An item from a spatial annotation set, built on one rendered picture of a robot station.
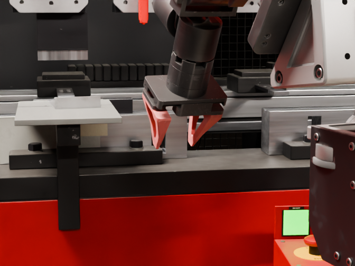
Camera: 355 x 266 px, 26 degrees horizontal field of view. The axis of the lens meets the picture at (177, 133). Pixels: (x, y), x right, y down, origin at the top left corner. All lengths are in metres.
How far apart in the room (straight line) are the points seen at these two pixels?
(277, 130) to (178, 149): 0.21
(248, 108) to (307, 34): 1.14
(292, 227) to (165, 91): 0.45
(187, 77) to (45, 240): 0.58
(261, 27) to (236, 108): 1.13
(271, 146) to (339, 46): 0.93
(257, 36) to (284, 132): 0.90
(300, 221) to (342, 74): 0.69
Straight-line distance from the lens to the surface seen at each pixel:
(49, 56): 1.57
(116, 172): 1.47
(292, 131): 1.65
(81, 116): 1.33
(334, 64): 0.72
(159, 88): 1.04
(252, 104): 1.88
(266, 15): 0.74
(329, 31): 0.72
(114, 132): 1.57
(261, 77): 1.83
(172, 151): 1.59
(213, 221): 1.52
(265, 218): 1.54
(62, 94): 1.62
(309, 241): 1.29
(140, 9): 1.51
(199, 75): 1.02
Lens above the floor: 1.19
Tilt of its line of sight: 9 degrees down
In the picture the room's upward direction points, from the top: straight up
